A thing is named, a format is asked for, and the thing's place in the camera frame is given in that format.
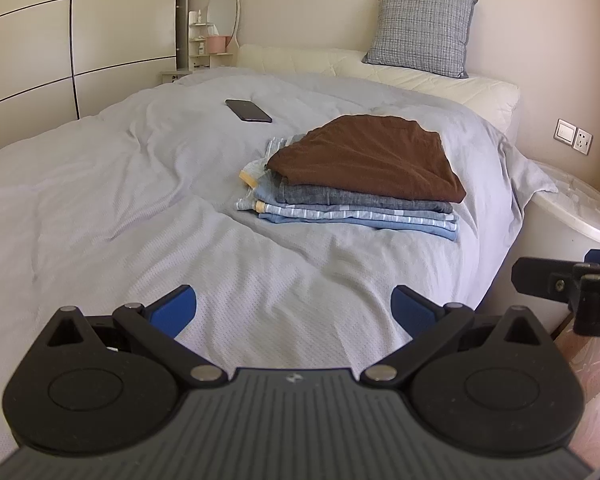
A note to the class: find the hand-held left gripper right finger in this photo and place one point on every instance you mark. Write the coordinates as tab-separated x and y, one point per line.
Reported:
414	312

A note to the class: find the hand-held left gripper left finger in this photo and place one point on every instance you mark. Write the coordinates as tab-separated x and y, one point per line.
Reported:
172	310

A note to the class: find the brown garment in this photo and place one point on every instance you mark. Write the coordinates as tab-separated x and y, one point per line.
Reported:
370	155

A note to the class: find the stack of folded blue clothes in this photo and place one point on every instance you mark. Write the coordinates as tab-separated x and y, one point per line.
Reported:
330	214

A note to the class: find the white bedside cabinet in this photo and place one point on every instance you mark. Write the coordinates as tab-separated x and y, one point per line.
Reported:
555	230

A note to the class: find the blue folded garment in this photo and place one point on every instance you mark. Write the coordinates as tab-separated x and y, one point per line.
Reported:
380	227

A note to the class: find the bed with white sheet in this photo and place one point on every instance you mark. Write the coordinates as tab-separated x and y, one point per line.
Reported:
130	200

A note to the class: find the grey folded garment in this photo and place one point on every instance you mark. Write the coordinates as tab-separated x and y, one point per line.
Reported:
360	200

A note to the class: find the black smartphone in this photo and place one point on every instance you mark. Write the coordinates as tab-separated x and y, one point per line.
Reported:
248	110

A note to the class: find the cream padded headboard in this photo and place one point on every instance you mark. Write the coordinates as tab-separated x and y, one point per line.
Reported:
430	82

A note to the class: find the white vanity shelf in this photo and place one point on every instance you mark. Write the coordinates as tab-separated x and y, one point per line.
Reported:
187	60

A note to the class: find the pink container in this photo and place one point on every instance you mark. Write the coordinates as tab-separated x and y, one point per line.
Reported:
215	44

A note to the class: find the grey checked pillow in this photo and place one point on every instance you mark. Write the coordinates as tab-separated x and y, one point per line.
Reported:
420	30

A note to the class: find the white panelled wardrobe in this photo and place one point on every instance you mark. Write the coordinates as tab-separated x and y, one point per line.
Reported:
55	45

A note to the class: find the small white bottle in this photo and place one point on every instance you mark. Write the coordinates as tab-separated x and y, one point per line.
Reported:
199	17

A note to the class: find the oval mirror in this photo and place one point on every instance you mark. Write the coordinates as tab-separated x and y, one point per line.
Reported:
223	7

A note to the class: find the white wall socket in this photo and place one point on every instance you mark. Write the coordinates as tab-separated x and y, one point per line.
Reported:
583	142

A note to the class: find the white wall switch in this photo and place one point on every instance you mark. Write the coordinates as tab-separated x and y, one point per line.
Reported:
564	131

